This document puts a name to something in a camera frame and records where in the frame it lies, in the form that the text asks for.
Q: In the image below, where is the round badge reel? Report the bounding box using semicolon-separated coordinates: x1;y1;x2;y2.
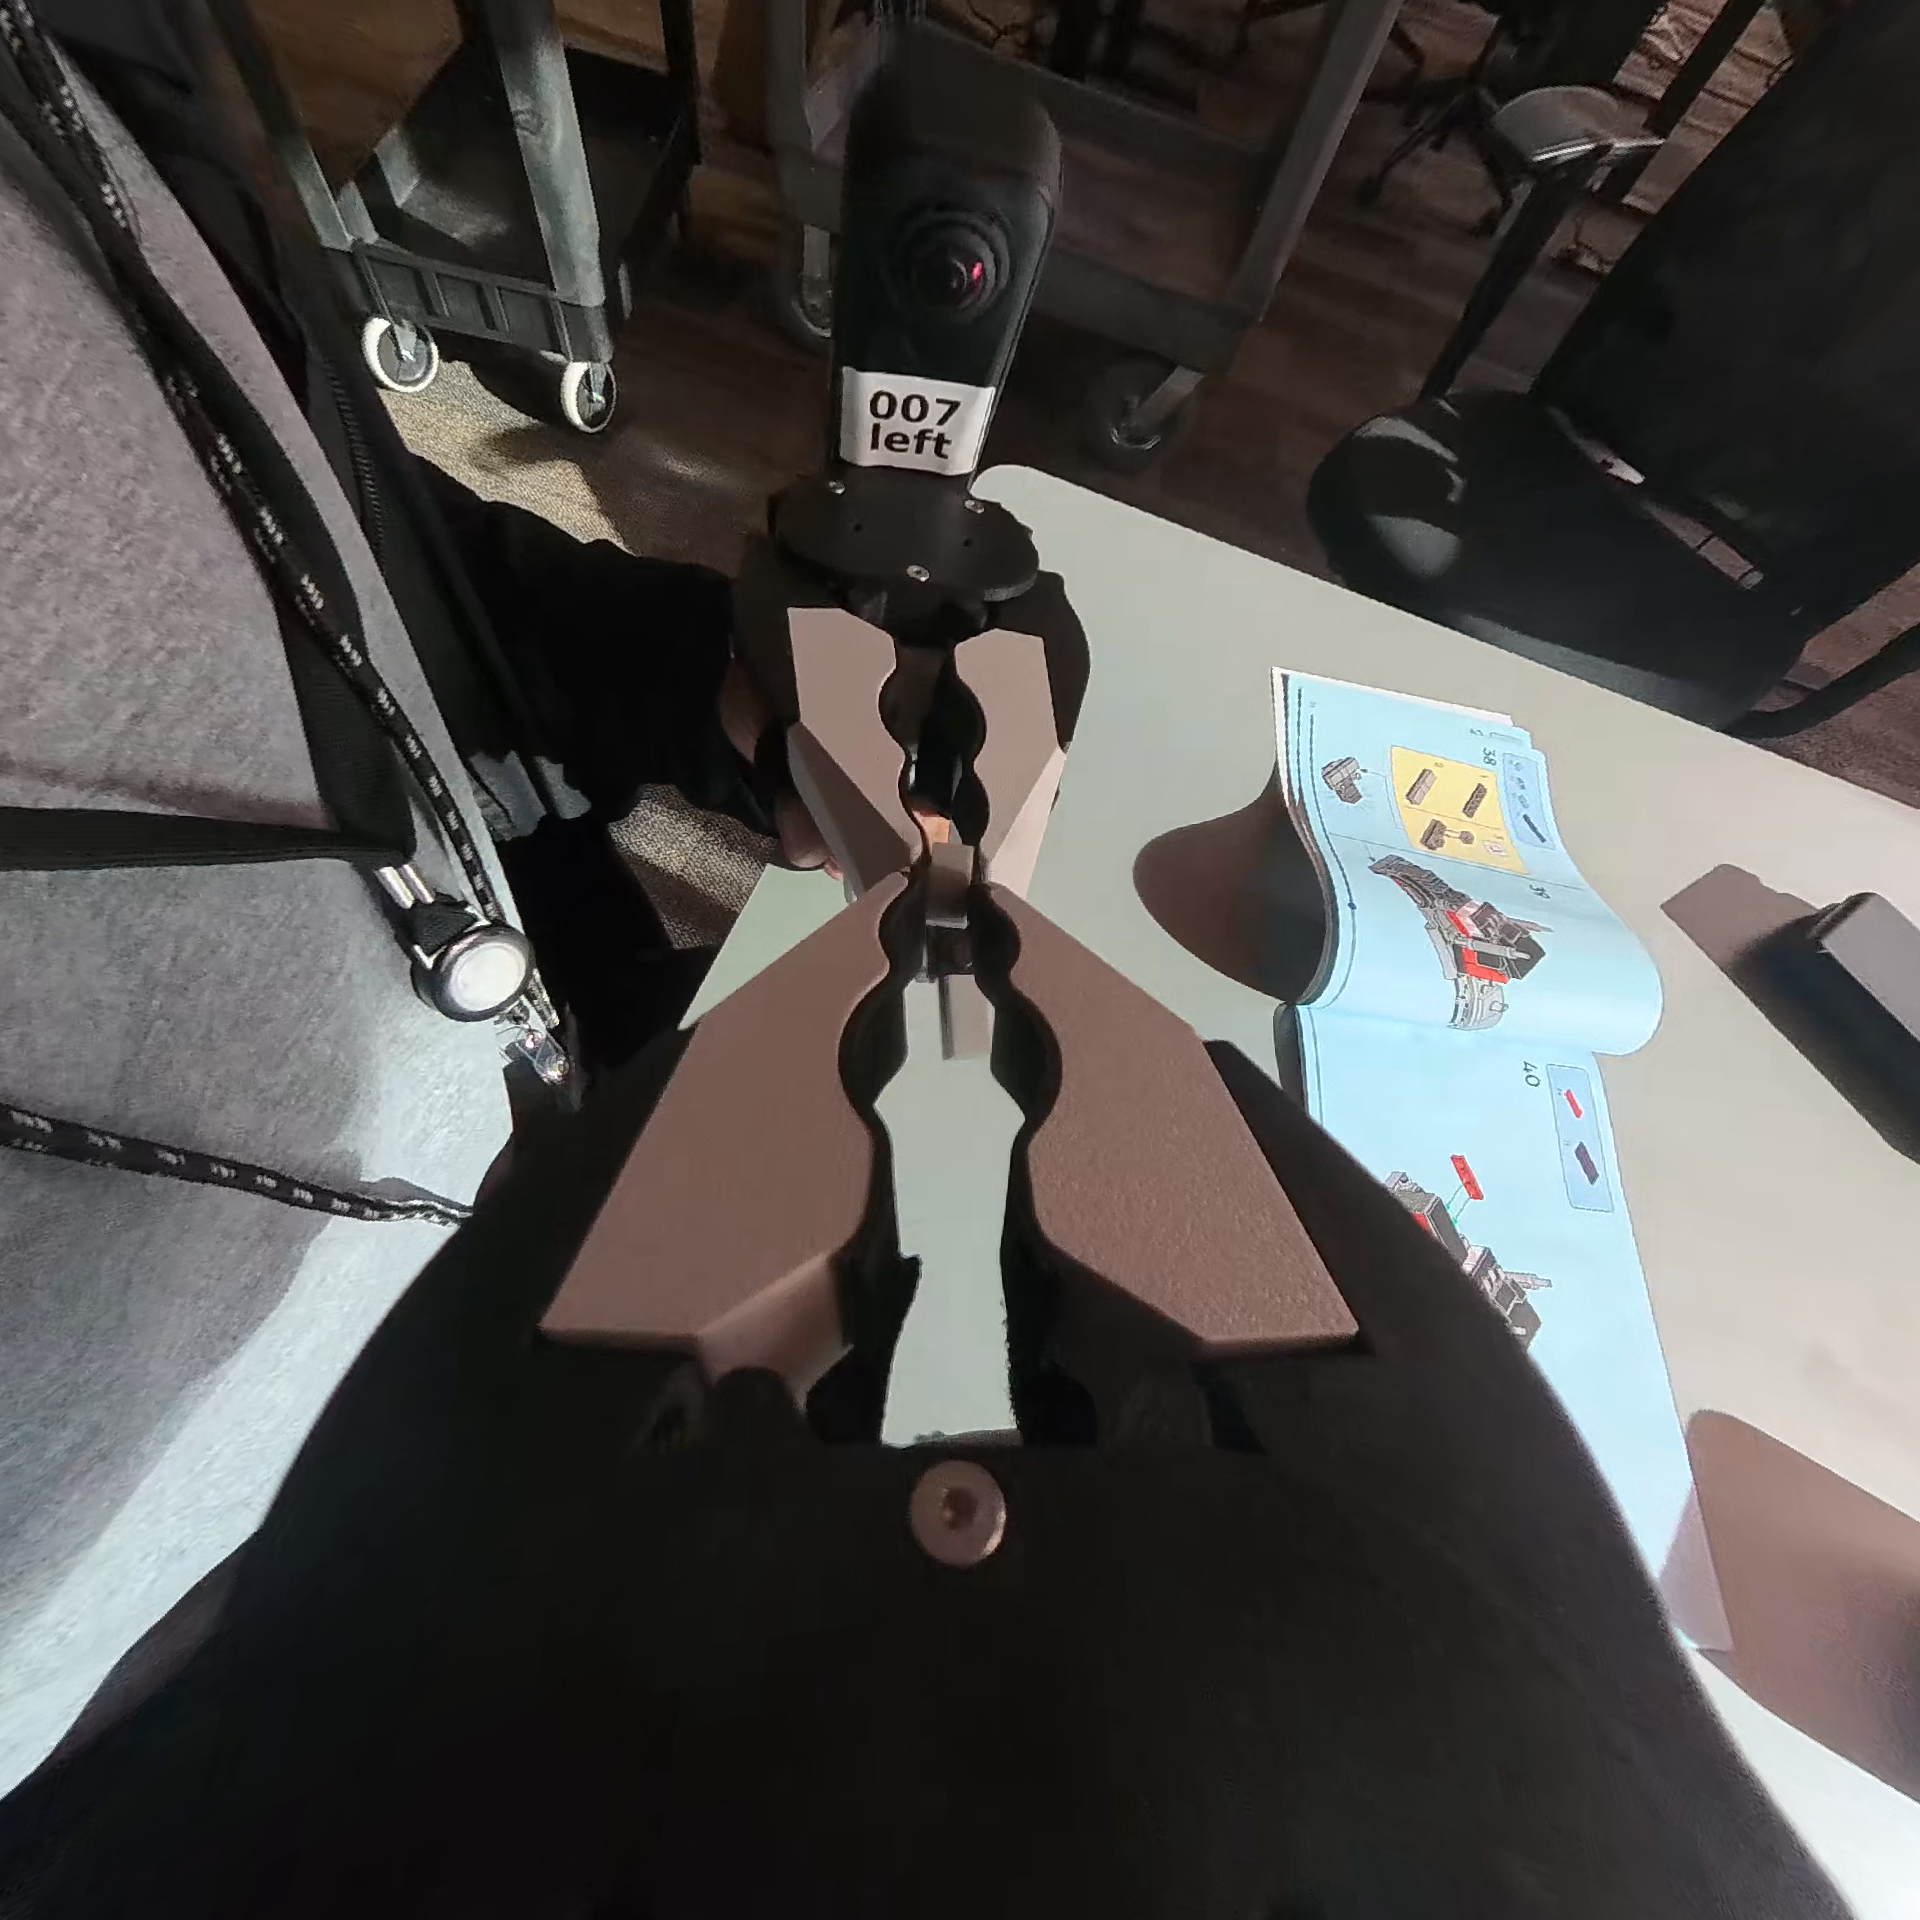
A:
376;863;578;1090

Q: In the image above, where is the person's left hand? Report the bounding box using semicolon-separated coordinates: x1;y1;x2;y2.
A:
720;651;845;876

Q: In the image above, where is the grey desk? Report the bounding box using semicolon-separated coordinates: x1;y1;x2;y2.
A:
684;463;1920;1920

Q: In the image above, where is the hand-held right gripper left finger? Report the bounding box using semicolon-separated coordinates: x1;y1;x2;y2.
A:
539;867;921;1442

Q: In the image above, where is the black speckled cord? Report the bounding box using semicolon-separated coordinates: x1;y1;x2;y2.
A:
0;0;512;1225

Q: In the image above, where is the grey office chair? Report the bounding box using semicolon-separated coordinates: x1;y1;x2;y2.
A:
1360;82;1670;234

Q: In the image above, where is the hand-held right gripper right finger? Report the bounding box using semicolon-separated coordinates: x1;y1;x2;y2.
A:
968;881;1370;1448

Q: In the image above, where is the black flat power bank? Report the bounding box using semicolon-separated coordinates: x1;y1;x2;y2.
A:
1798;891;1920;1052

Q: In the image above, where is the black office chair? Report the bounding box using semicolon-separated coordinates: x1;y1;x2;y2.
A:
1308;0;1920;741

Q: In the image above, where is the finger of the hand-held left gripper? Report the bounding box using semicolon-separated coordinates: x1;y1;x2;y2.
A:
784;599;923;891
938;630;1073;899

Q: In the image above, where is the light blue instruction booklet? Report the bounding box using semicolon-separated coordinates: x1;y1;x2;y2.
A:
1266;667;1735;1651

